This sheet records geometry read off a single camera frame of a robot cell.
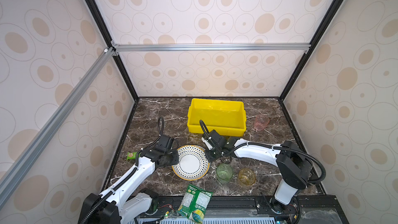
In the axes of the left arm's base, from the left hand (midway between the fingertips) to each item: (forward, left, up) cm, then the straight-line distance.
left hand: (181, 156), depth 82 cm
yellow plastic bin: (+34, -30, -10) cm, 46 cm away
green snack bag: (-22, -7, -4) cm, 23 cm away
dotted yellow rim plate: (-1, -6, -5) cm, 8 cm away
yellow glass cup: (-9, -35, -6) cm, 36 cm away
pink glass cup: (+27, -51, -6) cm, 58 cm away
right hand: (+2, -13, -4) cm, 14 cm away
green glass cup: (-6, -23, -6) cm, 25 cm away
